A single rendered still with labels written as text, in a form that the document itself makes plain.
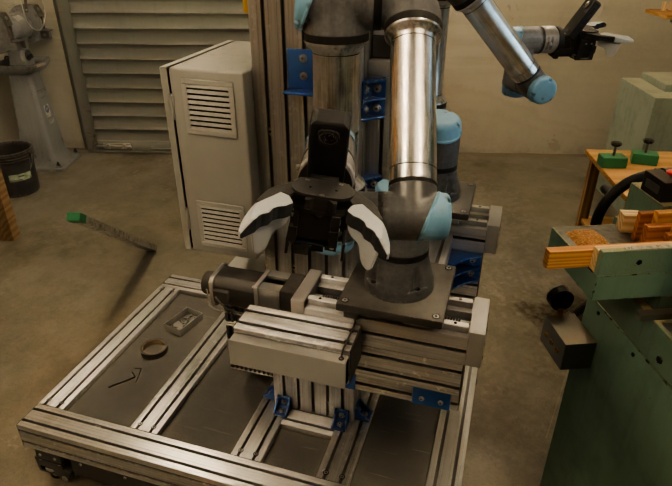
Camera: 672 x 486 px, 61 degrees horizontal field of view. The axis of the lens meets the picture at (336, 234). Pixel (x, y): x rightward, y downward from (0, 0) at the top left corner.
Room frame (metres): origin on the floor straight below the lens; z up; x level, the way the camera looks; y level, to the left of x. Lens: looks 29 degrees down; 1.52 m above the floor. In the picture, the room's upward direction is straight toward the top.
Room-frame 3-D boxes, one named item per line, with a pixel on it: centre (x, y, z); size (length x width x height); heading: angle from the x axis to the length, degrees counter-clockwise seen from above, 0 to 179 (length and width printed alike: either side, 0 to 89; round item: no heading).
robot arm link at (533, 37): (1.70, -0.53, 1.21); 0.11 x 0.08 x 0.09; 98
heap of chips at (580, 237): (1.09, -0.55, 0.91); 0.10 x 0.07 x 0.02; 6
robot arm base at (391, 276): (1.05, -0.14, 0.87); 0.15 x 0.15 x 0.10
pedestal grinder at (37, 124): (3.83, 2.05, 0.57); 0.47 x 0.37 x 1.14; 178
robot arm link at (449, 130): (1.53, -0.28, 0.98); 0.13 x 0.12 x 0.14; 8
